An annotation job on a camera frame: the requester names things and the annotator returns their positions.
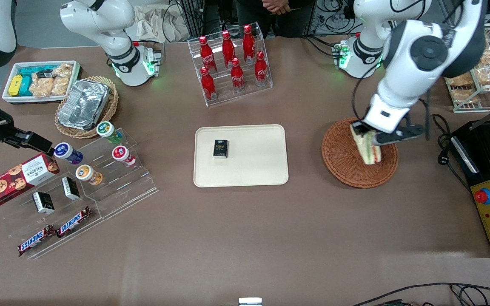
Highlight person in dark clothes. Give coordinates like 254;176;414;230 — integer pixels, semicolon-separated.
234;0;317;39

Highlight clear cracker bag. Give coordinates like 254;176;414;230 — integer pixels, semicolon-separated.
51;63;74;96
29;76;55;98

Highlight triangular sandwich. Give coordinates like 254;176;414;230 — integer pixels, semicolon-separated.
350;124;383;166

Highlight small black white box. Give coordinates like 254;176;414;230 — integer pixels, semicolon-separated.
31;191;55;215
61;176;81;201

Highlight aluminium foil container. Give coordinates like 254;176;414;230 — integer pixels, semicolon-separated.
57;79;111;131

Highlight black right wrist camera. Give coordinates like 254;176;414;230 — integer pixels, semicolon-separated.
13;131;55;156

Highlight purple lid snack cup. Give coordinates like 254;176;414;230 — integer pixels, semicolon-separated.
53;142;84;166

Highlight green lid snack cup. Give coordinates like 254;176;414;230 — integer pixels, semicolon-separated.
96;121;123;145

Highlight teal snack box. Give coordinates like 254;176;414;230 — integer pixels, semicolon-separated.
19;65;59;78
19;76;34;97

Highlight beige plastic tray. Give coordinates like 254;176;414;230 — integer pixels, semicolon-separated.
194;124;290;188

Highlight oval tan wicker basket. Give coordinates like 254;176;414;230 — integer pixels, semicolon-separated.
54;76;120;140

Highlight black floor cable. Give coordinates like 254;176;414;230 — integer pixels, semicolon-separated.
353;282;490;306

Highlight clear acrylic bottle rack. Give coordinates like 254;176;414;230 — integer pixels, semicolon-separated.
187;22;273;107

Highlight red Walkers cookie box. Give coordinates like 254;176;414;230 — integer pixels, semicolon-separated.
0;153;60;209

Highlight orange lid snack cup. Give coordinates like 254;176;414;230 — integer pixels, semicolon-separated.
75;164;103;186

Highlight yellow small box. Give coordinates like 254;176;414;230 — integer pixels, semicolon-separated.
8;74;24;97

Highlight white plastic bin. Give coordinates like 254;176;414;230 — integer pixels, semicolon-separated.
1;60;82;105

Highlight bare person hand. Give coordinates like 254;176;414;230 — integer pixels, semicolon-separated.
262;0;292;14

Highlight beige crumpled bag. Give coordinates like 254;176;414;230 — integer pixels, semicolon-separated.
134;3;191;43

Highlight black tangled background cables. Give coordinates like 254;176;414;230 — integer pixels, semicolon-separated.
162;0;358;58

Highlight clear acrylic tiered stand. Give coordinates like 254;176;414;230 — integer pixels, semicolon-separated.
0;127;160;260

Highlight black machine yellow panel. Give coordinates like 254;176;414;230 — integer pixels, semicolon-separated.
448;119;490;259

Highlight Snickers chocolate bar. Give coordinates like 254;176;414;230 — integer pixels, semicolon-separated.
17;224;56;258
56;206;93;238

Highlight small black Face box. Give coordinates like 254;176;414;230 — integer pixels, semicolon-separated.
213;139;229;159

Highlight black power cable with plug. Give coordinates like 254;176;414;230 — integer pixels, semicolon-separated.
432;113;473;194

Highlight red Coca-Cola bottle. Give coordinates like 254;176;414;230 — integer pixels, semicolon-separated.
200;66;217;101
230;57;245;92
254;51;268;87
199;36;217;73
243;24;256;63
221;30;236;68

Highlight red lid snack cup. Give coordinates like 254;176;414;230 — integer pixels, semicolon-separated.
111;145;137;167

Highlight round brown wicker basket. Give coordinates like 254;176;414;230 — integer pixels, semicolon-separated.
321;118;399;189

